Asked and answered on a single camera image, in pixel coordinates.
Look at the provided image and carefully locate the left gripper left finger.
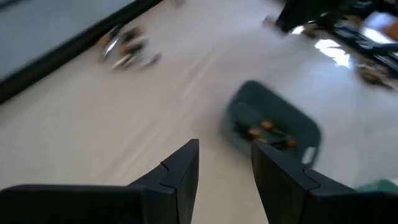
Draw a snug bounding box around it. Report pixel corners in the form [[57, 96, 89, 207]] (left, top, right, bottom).
[[0, 138, 200, 224]]

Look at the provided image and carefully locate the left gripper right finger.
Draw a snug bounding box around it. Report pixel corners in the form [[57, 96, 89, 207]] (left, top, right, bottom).
[[251, 141, 398, 224]]

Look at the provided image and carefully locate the green plastic bin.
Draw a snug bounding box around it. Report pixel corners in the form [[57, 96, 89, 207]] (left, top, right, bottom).
[[354, 179, 398, 194]]

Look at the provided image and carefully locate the blue-grey plastic bin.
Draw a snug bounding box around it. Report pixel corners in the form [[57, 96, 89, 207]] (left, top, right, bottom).
[[221, 80, 322, 169]]

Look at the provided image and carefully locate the silver and black battery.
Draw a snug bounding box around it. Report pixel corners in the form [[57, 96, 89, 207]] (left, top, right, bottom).
[[138, 52, 162, 70], [101, 35, 121, 62], [111, 55, 137, 72]]

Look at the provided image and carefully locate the black aluminium table frame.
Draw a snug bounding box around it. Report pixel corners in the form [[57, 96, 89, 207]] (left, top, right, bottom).
[[0, 0, 398, 105]]

